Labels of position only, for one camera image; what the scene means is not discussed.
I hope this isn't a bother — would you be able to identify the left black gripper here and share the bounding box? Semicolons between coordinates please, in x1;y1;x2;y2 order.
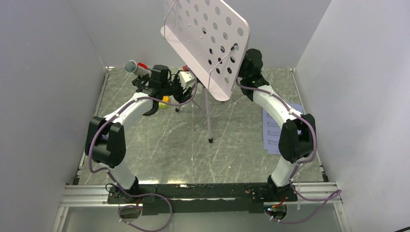
162;71;194;104

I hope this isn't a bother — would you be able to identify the lilac tripod music stand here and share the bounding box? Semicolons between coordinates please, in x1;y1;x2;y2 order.
161;0;250;143

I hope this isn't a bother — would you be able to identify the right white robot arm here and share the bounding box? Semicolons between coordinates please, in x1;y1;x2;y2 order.
236;49;317;201

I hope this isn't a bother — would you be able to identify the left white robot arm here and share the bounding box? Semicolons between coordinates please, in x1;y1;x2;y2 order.
85;60;198;203

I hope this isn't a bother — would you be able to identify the orange green toy block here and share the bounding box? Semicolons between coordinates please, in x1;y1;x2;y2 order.
159;96;171;109

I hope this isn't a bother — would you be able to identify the silver toy microphone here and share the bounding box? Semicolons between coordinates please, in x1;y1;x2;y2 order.
124;60;151;77

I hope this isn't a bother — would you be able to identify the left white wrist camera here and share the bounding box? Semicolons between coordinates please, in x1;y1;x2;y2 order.
178;65;195;89

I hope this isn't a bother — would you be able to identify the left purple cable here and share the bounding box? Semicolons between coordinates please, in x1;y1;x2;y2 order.
88;69;199;232

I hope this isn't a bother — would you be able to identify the purple cable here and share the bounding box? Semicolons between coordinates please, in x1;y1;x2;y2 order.
88;69;199;232
235;76;342;225

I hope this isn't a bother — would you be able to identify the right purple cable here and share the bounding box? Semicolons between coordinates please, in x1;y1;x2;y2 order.
235;76;342;225

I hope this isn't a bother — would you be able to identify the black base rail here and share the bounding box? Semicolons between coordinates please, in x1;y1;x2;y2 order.
105;182;298;216

